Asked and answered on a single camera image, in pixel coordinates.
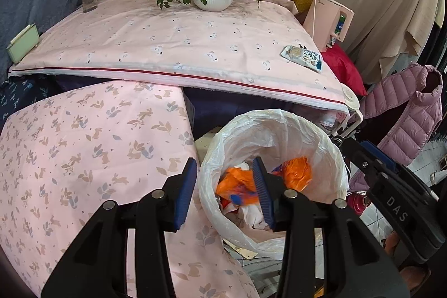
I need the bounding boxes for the reddish brown object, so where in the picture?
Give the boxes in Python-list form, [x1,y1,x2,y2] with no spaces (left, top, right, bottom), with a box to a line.
[381,230,434,297]

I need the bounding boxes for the bin with white liner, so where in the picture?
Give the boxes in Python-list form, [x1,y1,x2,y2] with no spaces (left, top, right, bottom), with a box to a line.
[198,108,350,251]

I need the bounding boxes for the dark purple cloth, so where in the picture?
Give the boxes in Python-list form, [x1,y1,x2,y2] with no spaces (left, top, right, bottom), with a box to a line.
[185,89,346,138]

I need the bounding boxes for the beige curtain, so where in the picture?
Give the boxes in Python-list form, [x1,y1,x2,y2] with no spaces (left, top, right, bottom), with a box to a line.
[319,0,447,84]

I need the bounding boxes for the dark blue floral cloth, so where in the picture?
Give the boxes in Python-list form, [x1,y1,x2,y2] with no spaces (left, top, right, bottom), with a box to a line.
[0,76,60,124]

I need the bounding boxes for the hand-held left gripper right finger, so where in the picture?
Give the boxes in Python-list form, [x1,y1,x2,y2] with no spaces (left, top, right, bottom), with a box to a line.
[252,156,411,298]

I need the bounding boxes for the white crumpled tissue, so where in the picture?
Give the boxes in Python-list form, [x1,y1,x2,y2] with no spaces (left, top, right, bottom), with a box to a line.
[232,204,269,230]

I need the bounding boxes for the pink puffer jacket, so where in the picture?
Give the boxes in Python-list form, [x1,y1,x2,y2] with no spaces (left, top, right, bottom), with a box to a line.
[349,62,444,192]

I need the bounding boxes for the pink printed tablecloth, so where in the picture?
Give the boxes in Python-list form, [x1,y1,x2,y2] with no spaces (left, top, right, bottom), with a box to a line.
[8,0,350,110]

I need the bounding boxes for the glass pitcher with white lid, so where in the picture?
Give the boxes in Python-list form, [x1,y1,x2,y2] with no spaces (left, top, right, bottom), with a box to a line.
[328,86,365,140]

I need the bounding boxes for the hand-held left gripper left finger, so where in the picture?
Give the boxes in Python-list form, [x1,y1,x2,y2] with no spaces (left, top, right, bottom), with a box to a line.
[41,156,199,298]

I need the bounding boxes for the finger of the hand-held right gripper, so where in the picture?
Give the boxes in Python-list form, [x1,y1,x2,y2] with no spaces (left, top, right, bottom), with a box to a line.
[339,137,381,187]
[360,140,402,177]

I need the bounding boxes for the light green box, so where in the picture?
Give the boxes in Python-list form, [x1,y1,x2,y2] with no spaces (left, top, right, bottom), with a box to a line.
[6,23,40,64]

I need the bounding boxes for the red cushion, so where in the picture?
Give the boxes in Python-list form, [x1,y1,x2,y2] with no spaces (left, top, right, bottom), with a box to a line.
[319,47,367,97]

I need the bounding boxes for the dark hanging clothes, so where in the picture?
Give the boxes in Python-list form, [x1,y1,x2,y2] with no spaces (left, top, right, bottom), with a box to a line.
[422,0,447,75]

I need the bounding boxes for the red thermos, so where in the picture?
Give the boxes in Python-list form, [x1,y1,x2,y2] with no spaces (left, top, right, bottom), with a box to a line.
[347,191,371,216]

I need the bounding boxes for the pink rabbit print cloth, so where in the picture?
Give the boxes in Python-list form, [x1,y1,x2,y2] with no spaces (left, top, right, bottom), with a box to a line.
[0,80,259,298]

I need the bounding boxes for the orange plastic bag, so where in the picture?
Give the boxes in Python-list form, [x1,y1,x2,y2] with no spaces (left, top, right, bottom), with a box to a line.
[216,156,312,208]

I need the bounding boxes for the blue and white snack packet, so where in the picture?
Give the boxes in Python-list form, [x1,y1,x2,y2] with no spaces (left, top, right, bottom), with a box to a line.
[280,45,324,74]

